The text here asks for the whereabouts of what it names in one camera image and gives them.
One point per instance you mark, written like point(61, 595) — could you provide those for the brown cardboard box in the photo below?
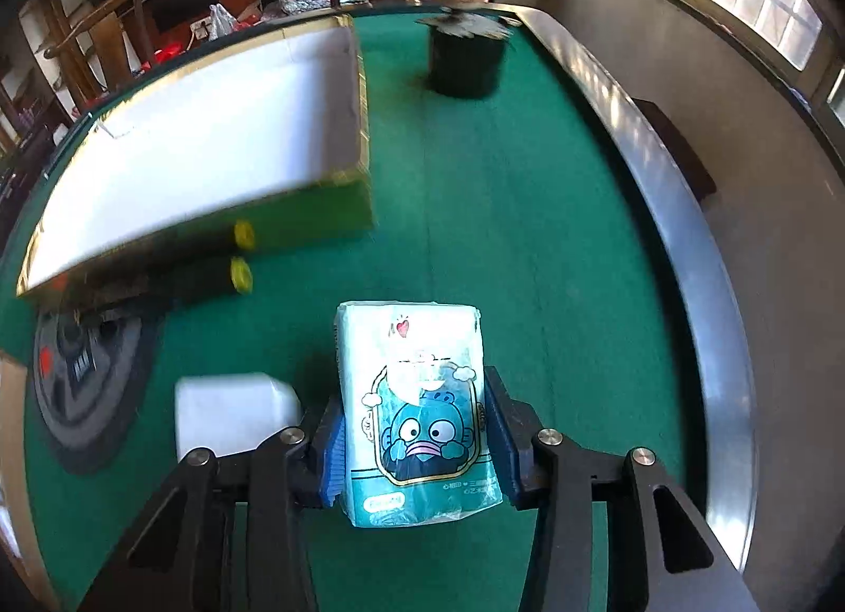
point(10, 387)

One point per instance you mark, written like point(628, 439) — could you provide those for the black round bin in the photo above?
point(465, 64)

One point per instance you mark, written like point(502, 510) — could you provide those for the cartoon print tissue pack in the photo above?
point(416, 401)

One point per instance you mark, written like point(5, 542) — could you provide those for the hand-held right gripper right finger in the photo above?
point(498, 447)

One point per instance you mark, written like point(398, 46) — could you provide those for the green felt table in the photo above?
point(528, 222)

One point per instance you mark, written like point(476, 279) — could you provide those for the round dark disc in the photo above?
point(86, 414)

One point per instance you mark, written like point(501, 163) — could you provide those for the dark wooden stool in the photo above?
point(673, 143)

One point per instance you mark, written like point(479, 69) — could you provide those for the red plastic item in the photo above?
point(168, 52)

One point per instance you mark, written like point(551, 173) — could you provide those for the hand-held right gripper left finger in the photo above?
point(333, 453)

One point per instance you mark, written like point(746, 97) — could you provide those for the black cylinder with yellow cap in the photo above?
point(185, 285)
point(198, 244)

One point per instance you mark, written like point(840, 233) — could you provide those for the wooden chair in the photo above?
point(99, 11)

